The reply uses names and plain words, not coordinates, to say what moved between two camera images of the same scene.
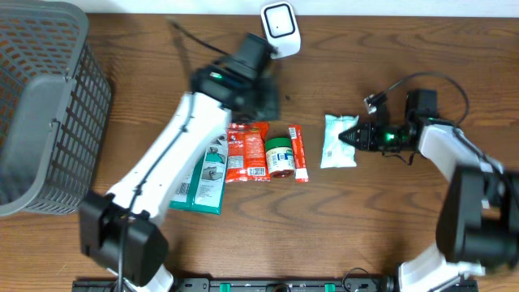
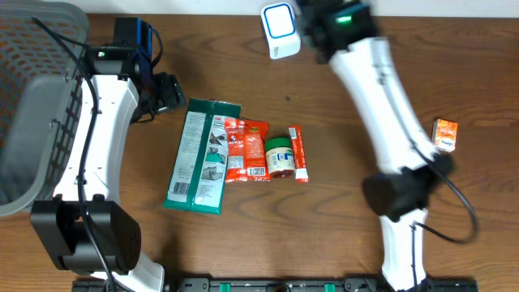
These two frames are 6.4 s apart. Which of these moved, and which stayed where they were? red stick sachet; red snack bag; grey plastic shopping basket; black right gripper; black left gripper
Moved: black left gripper; black right gripper
Stayed: grey plastic shopping basket; red stick sachet; red snack bag
